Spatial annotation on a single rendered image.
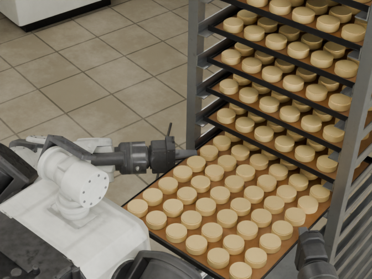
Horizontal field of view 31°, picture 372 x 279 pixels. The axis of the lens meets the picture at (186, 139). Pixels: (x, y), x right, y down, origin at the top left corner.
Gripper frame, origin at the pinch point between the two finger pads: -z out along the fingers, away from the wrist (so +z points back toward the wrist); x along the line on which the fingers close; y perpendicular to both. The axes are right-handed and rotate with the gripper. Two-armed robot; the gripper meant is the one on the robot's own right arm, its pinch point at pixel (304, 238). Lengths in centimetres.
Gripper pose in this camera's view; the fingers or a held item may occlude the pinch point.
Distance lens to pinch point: 160.4
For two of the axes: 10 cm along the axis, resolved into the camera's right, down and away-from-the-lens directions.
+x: 0.1, -7.9, -6.1
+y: -10.0, 0.5, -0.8
